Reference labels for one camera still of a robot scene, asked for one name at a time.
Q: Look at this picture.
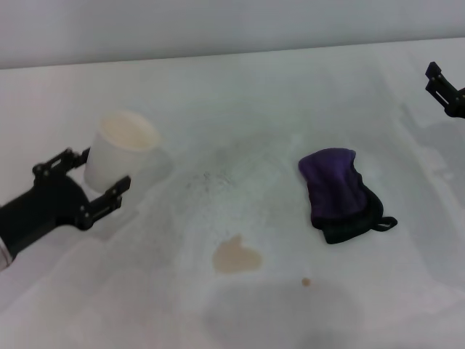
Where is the white paper cup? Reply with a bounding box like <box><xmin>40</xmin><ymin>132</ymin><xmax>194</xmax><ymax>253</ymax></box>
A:
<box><xmin>83</xmin><ymin>111</ymin><xmax>161</xmax><ymax>193</ymax></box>

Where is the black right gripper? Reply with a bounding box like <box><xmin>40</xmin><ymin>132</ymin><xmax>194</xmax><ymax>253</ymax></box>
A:
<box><xmin>424</xmin><ymin>61</ymin><xmax>465</xmax><ymax>119</ymax></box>

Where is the purple and black rag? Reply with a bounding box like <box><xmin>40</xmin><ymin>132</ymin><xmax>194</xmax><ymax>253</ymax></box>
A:
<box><xmin>297</xmin><ymin>147</ymin><xmax>399</xmax><ymax>245</ymax></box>

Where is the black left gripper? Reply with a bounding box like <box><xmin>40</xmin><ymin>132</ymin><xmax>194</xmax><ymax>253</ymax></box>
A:
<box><xmin>0</xmin><ymin>147</ymin><xmax>132</xmax><ymax>260</ymax></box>

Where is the large brown water stain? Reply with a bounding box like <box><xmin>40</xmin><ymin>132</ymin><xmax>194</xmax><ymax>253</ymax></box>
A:
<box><xmin>211</xmin><ymin>234</ymin><xmax>263</xmax><ymax>276</ymax></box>

